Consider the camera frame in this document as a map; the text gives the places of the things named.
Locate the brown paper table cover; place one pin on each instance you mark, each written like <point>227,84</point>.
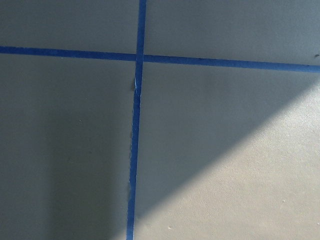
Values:
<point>225,153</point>

